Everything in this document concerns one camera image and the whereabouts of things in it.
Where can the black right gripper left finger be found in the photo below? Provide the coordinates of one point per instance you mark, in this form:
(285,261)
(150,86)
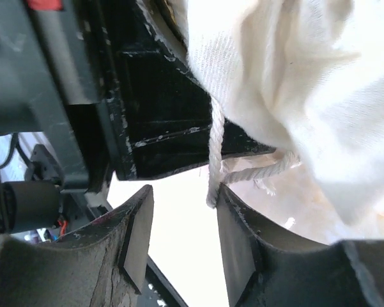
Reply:
(100,264)

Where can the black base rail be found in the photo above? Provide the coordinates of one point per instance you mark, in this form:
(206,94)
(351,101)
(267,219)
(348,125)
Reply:
(151,286)

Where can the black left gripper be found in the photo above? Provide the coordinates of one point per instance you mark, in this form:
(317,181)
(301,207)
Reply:
(107,83)

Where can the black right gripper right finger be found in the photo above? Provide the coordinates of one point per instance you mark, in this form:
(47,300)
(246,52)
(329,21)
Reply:
(268,265)

